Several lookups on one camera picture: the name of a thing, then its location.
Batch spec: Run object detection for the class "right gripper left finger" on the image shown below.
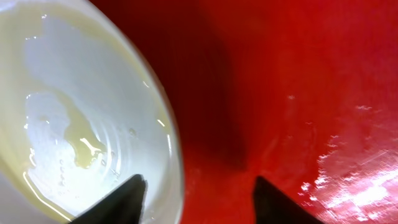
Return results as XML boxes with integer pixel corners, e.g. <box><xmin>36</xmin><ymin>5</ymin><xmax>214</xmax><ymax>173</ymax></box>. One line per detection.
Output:
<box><xmin>70</xmin><ymin>174</ymin><xmax>146</xmax><ymax>224</ymax></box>

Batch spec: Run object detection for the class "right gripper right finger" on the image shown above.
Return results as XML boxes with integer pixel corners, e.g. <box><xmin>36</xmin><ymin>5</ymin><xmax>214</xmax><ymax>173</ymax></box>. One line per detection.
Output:
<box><xmin>252</xmin><ymin>176</ymin><xmax>323</xmax><ymax>224</ymax></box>

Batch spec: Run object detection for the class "cream white plate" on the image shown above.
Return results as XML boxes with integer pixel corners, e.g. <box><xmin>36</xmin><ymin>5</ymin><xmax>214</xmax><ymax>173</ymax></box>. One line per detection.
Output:
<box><xmin>1</xmin><ymin>0</ymin><xmax>184</xmax><ymax>223</ymax></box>

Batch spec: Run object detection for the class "red plastic tray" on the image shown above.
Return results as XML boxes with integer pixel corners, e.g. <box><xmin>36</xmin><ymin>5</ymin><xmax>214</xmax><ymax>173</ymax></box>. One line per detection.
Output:
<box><xmin>95</xmin><ymin>0</ymin><xmax>397</xmax><ymax>223</ymax></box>

